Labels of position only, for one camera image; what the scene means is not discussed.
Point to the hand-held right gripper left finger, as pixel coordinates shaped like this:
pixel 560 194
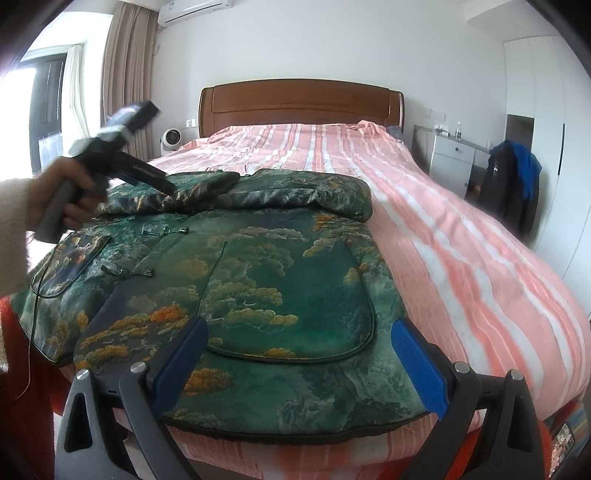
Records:
pixel 178 369

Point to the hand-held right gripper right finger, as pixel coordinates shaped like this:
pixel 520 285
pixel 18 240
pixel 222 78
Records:
pixel 422 369

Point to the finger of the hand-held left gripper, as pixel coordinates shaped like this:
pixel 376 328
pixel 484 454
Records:
pixel 152 177

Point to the green printed padded jacket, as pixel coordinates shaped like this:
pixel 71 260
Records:
pixel 277 286

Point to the person's left forearm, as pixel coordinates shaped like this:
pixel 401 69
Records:
pixel 14 230

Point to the person's left hand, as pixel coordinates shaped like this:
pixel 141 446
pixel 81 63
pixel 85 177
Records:
pixel 55 180

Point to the white round fan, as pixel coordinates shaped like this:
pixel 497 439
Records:
pixel 170 141

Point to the brown curtain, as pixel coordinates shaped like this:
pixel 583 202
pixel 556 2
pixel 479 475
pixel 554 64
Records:
pixel 129 83

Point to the white sheer curtain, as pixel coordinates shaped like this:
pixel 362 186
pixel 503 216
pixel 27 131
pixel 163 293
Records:
pixel 76 92

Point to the dark framed window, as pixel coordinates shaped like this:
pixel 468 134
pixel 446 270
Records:
pixel 46 110

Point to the pink striped blanket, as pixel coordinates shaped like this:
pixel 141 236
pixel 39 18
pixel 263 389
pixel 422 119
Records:
pixel 461 240

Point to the white air conditioner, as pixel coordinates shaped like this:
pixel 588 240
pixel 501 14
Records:
pixel 194 10

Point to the colourful printed object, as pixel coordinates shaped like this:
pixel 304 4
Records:
pixel 570 436

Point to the wooden headboard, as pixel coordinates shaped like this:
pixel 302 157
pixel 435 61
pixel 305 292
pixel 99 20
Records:
pixel 300 108

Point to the black jacket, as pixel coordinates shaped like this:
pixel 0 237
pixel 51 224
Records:
pixel 503 189

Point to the white side cabinet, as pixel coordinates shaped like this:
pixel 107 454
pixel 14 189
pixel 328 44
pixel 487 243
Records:
pixel 455 161

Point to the blue cloth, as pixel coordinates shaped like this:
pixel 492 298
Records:
pixel 526 161

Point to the clear bottle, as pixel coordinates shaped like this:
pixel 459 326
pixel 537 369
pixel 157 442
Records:
pixel 458 130

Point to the white wardrobe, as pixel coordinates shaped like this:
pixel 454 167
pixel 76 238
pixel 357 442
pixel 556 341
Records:
pixel 554 161

